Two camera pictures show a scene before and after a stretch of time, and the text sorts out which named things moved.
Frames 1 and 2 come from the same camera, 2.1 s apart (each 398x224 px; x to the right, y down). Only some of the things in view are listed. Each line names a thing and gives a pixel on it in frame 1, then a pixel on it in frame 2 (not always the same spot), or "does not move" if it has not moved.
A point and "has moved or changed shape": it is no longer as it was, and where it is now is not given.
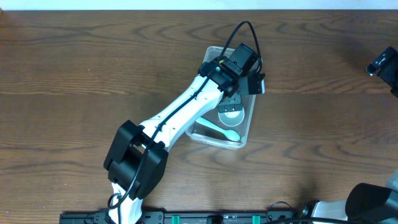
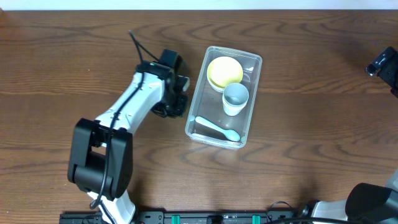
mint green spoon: [228, 134] does not move
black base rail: [102, 216] does not move
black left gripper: [234, 105] to [179, 112]
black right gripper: [379, 64] does not move
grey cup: [231, 118] has moved or changed shape
